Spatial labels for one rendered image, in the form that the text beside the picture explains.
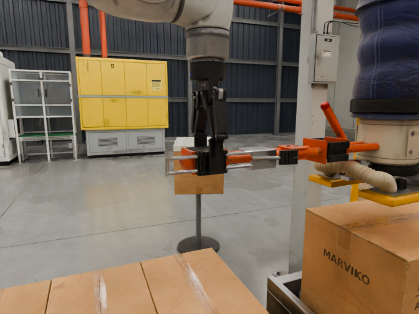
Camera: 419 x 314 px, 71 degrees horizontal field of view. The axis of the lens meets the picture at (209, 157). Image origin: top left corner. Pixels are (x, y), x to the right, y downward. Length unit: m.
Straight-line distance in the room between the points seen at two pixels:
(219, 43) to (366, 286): 0.80
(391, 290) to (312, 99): 1.38
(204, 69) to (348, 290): 0.82
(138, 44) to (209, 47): 10.81
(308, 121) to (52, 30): 10.13
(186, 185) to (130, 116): 5.69
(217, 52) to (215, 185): 1.85
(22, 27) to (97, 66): 4.08
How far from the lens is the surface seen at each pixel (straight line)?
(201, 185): 2.37
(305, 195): 2.18
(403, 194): 0.90
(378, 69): 0.94
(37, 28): 11.47
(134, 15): 0.57
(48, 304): 1.46
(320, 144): 0.80
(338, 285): 1.14
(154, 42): 11.55
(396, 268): 0.95
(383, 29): 0.96
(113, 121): 7.89
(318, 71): 2.04
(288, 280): 1.40
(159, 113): 8.04
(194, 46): 0.61
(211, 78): 0.60
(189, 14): 0.60
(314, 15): 2.15
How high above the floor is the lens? 1.33
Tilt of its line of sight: 10 degrees down
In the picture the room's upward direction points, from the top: straight up
